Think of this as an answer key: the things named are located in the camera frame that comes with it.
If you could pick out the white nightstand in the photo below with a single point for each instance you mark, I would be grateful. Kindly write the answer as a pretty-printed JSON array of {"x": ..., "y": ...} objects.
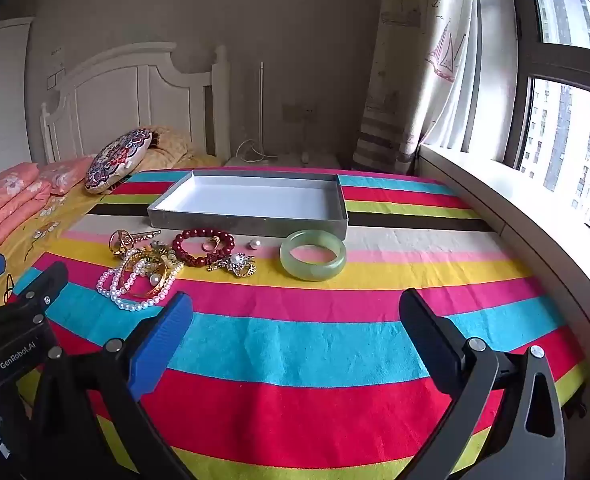
[{"x": 285, "y": 161}]

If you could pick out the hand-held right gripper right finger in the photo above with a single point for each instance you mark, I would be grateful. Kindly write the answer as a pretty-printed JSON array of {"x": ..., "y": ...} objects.
[{"x": 425, "y": 330}]

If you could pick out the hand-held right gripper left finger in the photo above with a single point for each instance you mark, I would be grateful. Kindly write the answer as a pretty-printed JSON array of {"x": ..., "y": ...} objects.
[{"x": 167, "y": 330}]

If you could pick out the green jade bangle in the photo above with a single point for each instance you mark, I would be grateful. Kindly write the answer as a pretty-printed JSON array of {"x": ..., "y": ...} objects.
[{"x": 295, "y": 267}]

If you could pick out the gold bangle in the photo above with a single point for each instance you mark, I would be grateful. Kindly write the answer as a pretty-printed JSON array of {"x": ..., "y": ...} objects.
[{"x": 157, "y": 287}]

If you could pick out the pink floral folded quilt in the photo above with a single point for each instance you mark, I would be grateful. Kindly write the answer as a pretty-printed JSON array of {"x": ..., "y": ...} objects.
[{"x": 5, "y": 200}]

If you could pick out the white wall sticker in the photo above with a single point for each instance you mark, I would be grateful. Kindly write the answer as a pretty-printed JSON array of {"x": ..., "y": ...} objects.
[{"x": 54, "y": 80}]

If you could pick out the yellow floral bedsheet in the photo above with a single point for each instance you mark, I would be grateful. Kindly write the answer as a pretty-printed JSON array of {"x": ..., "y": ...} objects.
[{"x": 50, "y": 220}]

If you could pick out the gold pin brooch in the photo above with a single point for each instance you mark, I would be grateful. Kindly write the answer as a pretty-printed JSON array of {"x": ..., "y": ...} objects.
[{"x": 120, "y": 241}]

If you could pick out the white windowsill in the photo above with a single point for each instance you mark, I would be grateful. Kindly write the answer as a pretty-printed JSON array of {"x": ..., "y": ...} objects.
[{"x": 525, "y": 220}]

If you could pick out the pearl earring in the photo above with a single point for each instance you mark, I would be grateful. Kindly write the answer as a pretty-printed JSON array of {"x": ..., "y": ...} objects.
[{"x": 255, "y": 244}]

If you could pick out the tan quilted blanket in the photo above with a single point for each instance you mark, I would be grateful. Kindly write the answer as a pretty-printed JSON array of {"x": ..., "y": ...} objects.
[{"x": 170, "y": 152}]

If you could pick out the beige wall socket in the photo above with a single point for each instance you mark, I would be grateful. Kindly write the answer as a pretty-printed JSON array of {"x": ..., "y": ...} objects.
[{"x": 300, "y": 112}]

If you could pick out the striped colourful cloth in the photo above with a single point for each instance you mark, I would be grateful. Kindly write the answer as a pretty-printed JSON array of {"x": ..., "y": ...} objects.
[{"x": 300, "y": 340}]

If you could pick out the grey shallow cardboard box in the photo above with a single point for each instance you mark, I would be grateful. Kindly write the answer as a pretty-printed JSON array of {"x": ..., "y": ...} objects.
[{"x": 250, "y": 200}]

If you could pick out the window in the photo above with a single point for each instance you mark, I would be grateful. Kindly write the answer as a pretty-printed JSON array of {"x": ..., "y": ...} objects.
[{"x": 565, "y": 135}]

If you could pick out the white wardrobe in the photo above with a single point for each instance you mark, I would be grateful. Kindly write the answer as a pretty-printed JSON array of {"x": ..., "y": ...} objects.
[{"x": 0, "y": 110}]

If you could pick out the pink floral pillow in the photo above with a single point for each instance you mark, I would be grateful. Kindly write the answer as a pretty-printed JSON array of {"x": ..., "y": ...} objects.
[{"x": 67, "y": 172}]

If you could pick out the white bed headboard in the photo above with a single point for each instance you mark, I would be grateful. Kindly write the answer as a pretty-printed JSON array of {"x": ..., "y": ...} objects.
[{"x": 125, "y": 95}]

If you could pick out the printed beige curtain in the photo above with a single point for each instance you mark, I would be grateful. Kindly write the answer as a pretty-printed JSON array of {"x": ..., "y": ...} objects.
[{"x": 415, "y": 60}]

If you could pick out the round patterned cushion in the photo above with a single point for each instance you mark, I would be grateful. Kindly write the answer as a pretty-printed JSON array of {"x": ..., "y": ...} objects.
[{"x": 117, "y": 160}]

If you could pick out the white floor lamp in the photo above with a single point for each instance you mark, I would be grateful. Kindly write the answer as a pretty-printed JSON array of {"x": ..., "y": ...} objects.
[{"x": 261, "y": 110}]

